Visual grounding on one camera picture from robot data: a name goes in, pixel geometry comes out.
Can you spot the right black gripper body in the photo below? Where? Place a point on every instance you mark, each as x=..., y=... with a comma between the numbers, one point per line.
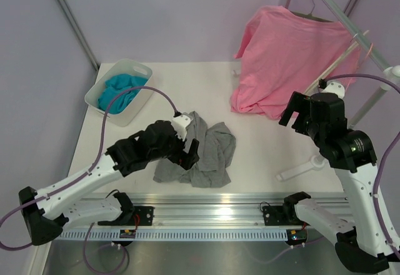
x=300, y=103

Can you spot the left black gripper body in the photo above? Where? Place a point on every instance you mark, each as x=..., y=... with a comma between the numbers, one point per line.
x=185, y=158

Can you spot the grey t shirt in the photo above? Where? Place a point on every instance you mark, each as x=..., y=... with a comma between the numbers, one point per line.
x=216, y=150

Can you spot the cream hanger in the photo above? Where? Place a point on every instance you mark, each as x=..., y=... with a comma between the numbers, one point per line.
x=353, y=45

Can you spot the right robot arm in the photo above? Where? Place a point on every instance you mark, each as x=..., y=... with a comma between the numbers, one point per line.
x=367, y=245

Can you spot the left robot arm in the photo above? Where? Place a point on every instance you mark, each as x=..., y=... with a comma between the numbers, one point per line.
x=49, y=211

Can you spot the pink t shirt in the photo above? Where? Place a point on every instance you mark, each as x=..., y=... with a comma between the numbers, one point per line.
x=281, y=53

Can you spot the white plastic bin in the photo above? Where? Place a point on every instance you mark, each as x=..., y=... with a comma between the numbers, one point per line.
x=122, y=89

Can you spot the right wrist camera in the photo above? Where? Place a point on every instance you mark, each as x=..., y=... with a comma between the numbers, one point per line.
x=334, y=87

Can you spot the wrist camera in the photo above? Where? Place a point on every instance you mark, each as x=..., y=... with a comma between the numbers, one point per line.
x=334, y=87
x=180, y=124

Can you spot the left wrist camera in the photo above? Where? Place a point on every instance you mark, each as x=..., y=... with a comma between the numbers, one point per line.
x=180, y=124

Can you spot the aluminium mounting rail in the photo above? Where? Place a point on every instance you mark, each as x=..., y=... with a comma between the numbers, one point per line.
x=216, y=211

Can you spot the slotted cable duct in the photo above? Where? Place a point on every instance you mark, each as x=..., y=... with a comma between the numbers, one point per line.
x=102, y=234

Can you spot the pink wire hanger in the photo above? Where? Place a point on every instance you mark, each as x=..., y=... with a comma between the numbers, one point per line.
x=365, y=58

